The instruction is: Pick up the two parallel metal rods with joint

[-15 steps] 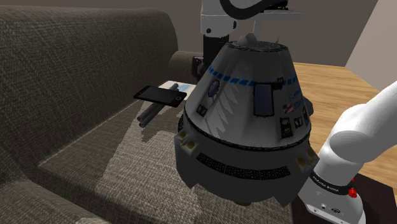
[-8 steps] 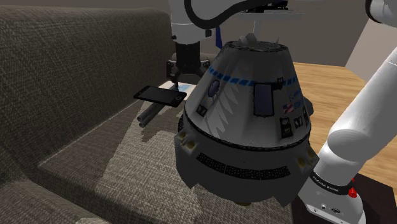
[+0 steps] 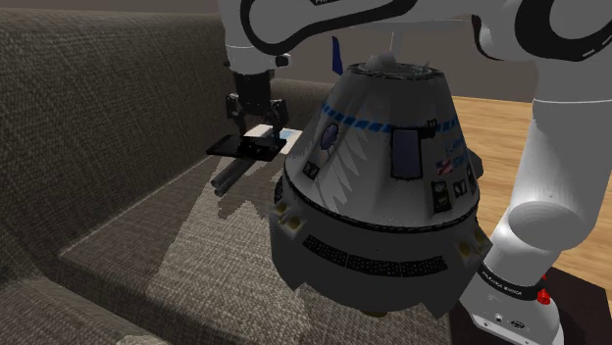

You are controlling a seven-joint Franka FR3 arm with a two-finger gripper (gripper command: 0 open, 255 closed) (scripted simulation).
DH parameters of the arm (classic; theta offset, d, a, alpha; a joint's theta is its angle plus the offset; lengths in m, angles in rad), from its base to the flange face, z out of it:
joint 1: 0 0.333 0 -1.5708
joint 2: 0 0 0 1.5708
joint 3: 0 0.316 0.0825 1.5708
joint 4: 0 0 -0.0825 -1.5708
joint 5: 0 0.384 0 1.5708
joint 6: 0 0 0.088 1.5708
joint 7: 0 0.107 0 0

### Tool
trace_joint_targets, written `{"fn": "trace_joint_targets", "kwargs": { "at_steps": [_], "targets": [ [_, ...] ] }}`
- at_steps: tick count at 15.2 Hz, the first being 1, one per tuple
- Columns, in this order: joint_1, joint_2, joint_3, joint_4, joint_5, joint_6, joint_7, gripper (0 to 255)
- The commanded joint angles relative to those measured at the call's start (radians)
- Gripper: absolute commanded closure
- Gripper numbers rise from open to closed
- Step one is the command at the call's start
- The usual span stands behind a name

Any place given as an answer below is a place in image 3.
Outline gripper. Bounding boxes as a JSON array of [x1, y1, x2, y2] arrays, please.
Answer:
[[225, 70, 291, 144]]

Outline white flat book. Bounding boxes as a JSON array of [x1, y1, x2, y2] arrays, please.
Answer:
[[244, 123, 304, 156]]

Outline black flat phone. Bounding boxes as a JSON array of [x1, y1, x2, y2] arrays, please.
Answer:
[[205, 133, 284, 162]]

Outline grey cylinder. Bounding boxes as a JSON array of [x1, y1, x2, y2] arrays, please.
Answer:
[[214, 161, 262, 199], [211, 158, 254, 189]]

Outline blue pointed object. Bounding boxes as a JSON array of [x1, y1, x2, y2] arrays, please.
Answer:
[[331, 35, 346, 77]]

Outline grey space capsule toy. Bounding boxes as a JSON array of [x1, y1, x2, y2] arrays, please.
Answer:
[[267, 49, 494, 320]]

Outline grey fabric sofa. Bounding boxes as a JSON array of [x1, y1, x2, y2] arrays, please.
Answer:
[[0, 8, 480, 345]]

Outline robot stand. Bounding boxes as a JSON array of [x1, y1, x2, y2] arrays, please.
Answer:
[[448, 266, 612, 345]]

